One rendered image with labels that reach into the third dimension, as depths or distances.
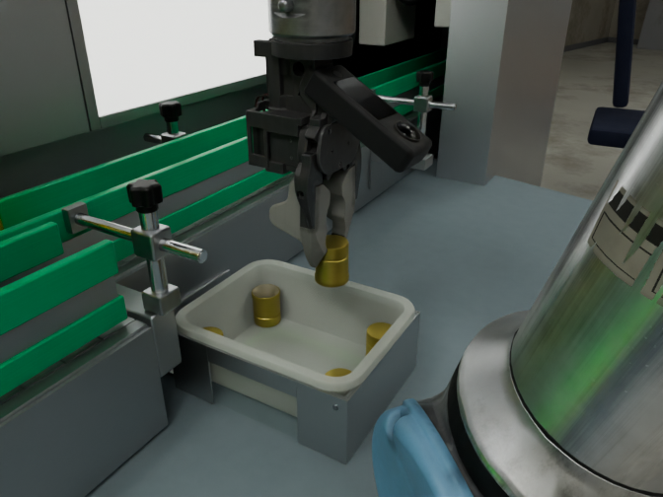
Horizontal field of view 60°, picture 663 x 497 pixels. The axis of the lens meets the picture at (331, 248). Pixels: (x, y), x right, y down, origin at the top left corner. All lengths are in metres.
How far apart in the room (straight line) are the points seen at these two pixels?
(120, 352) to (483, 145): 0.90
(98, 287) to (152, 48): 0.45
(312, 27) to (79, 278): 0.28
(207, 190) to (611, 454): 0.61
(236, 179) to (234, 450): 0.36
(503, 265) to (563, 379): 0.74
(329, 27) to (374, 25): 0.94
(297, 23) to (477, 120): 0.79
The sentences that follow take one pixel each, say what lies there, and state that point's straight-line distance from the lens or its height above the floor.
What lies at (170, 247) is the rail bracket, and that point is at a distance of 0.52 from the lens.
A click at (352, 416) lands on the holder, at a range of 0.55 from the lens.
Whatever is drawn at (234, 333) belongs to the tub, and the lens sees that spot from 0.71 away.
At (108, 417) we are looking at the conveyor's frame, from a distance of 0.57.
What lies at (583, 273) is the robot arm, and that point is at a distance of 0.20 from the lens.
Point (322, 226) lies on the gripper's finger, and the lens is 0.54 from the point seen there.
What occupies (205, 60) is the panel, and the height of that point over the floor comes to 1.04.
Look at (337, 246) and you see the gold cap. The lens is 0.57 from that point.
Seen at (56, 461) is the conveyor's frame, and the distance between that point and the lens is 0.55.
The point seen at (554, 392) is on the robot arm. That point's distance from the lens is 0.22.
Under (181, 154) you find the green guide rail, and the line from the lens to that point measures 0.81.
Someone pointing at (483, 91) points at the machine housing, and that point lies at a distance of 1.22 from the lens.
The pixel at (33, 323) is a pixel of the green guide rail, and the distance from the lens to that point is 0.51.
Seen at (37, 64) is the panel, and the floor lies 1.07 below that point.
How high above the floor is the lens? 1.18
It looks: 27 degrees down
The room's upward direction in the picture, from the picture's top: straight up
